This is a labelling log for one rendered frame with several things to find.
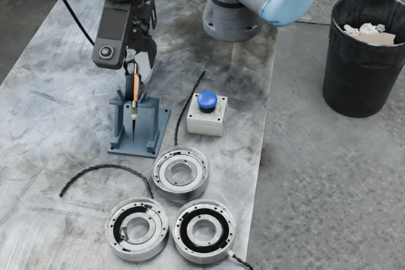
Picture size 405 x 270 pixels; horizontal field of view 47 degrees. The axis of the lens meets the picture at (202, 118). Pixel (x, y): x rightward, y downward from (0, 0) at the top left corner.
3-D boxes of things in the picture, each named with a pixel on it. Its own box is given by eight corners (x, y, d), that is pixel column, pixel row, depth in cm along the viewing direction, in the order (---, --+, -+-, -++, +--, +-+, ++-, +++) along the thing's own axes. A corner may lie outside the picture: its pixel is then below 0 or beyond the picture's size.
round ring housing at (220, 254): (161, 241, 79) (158, 229, 76) (201, 200, 84) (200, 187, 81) (208, 281, 74) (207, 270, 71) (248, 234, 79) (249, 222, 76)
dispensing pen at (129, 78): (122, 143, 89) (125, 55, 85) (129, 137, 93) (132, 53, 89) (133, 144, 89) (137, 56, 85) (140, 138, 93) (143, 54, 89)
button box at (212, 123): (222, 137, 94) (222, 121, 90) (187, 132, 95) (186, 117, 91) (228, 108, 99) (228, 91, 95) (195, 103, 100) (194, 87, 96)
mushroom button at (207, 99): (215, 122, 93) (215, 105, 89) (196, 120, 94) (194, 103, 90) (219, 108, 95) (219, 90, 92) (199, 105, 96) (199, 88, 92)
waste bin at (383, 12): (394, 129, 196) (428, 50, 164) (313, 119, 201) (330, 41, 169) (389, 73, 218) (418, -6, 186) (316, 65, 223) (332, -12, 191)
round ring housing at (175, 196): (215, 199, 84) (215, 186, 81) (157, 210, 83) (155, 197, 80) (204, 153, 91) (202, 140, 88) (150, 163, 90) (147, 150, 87)
